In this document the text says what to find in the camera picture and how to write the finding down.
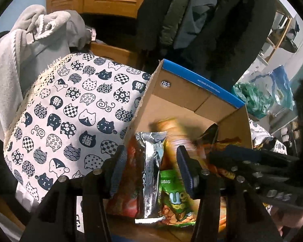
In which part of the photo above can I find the silver snack packet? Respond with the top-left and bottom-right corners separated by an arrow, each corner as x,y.
135,131 -> 167,224

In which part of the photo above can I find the black puffer jacket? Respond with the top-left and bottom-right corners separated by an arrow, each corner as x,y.
137,0 -> 183,56

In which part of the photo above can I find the wooden drawer unit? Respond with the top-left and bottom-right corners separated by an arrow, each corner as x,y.
89,40 -> 140,68

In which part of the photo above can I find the grey hanging bag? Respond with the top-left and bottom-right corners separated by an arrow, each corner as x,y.
270,27 -> 299,54

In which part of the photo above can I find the grey hooded garment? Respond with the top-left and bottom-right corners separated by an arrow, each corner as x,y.
0,4 -> 72,135

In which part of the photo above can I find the shoe rack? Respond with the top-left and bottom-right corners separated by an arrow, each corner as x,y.
270,120 -> 302,153

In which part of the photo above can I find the blue cardboard box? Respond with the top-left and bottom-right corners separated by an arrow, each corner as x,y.
103,59 -> 254,240

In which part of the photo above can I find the green snack packet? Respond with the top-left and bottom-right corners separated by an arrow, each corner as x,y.
159,169 -> 196,227

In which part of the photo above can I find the large orange snack bag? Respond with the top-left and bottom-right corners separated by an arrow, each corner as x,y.
199,125 -> 243,180

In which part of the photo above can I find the black snack packet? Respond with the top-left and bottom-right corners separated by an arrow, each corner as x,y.
252,131 -> 277,150

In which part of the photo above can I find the wooden shelf rack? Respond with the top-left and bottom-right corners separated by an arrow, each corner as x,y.
257,9 -> 294,65

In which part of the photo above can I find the blue grey jacket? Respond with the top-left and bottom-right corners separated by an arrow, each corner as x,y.
174,0 -> 219,49

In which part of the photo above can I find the yellow orange snack packet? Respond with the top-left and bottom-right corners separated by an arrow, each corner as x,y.
155,118 -> 194,173

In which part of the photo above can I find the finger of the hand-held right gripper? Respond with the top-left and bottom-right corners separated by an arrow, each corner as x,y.
209,144 -> 300,163
215,163 -> 293,182

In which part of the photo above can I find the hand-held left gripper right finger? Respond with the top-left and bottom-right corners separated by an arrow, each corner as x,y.
176,146 -> 283,242

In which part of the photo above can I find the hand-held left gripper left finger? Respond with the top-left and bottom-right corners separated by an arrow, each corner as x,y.
20,145 -> 128,242

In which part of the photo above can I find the black coat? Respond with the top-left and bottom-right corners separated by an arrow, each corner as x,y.
182,0 -> 278,87

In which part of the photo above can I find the green plastic bag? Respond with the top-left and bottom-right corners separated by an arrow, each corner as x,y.
230,81 -> 275,119

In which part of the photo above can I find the person's right hand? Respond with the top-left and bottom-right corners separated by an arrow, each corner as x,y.
269,204 -> 303,236

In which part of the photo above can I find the dark olive jacket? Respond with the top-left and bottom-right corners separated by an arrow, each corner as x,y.
159,0 -> 195,46

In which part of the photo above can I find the blue plastic bag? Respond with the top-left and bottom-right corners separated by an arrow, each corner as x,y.
251,65 -> 295,112

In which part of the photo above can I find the orange red snack bag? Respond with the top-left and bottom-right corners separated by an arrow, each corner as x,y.
110,140 -> 145,218

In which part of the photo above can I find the cat print tablecloth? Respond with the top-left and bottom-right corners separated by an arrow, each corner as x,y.
4,53 -> 287,232

